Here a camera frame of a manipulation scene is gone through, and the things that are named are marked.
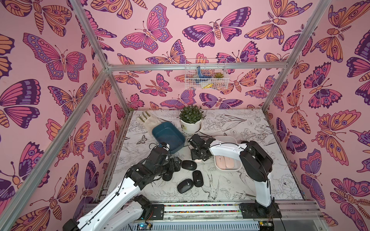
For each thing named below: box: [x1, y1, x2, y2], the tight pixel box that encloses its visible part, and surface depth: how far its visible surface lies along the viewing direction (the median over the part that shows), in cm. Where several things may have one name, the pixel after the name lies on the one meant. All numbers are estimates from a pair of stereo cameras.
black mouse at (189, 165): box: [181, 159, 198, 171], surface depth 90 cm
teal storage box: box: [151, 121, 186, 155], surface depth 106 cm
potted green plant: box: [177, 105, 207, 134], surface depth 97 cm
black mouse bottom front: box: [176, 178, 195, 194], surface depth 83 cm
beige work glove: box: [136, 110, 162, 133], surface depth 115 cm
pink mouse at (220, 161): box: [214, 154, 227, 170], surface depth 89 cm
